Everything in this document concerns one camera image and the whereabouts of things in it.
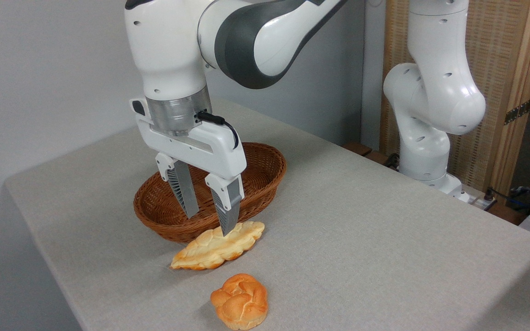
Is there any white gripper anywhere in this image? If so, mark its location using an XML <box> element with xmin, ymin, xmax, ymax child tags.
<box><xmin>130</xmin><ymin>97</ymin><xmax>248</xmax><ymax>237</ymax></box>

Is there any round knotted bread roll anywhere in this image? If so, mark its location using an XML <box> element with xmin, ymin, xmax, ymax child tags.
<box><xmin>210</xmin><ymin>273</ymin><xmax>269</xmax><ymax>331</ymax></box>

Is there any long braided bread loaf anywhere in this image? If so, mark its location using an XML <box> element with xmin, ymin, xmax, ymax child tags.
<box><xmin>170</xmin><ymin>221</ymin><xmax>265</xmax><ymax>271</ymax></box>

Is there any brown wicker basket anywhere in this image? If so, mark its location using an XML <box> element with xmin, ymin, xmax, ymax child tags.
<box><xmin>133</xmin><ymin>142</ymin><xmax>287</xmax><ymax>244</ymax></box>

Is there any dark metal screen hinge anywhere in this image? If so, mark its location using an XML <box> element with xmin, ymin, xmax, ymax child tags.
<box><xmin>504</xmin><ymin>99</ymin><xmax>530</xmax><ymax>126</ymax></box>

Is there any wooden woven folding screen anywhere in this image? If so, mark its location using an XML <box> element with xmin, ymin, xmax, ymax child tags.
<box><xmin>380</xmin><ymin>0</ymin><xmax>530</xmax><ymax>194</ymax></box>

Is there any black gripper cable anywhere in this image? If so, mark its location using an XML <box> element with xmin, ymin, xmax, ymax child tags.
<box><xmin>197</xmin><ymin>111</ymin><xmax>239</xmax><ymax>150</ymax></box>

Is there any black plug with cable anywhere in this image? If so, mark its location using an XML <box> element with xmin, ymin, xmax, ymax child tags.
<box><xmin>484</xmin><ymin>186</ymin><xmax>530</xmax><ymax>210</ymax></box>

